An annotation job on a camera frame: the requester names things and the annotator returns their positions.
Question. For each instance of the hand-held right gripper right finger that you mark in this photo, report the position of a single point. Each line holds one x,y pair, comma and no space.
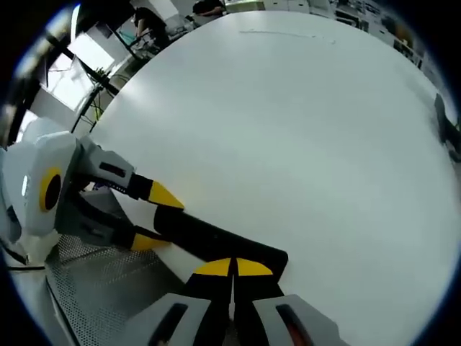
263,310

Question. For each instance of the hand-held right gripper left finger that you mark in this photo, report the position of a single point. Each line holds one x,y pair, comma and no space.
201,310

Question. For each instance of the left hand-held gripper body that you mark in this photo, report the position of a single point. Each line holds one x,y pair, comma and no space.
32,162

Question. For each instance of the black remote control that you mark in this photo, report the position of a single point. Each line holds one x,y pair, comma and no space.
216,238

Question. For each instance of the grey mesh chair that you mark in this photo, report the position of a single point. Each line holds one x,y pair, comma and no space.
108,281

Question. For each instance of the black curved headset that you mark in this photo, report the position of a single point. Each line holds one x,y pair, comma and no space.
446,126

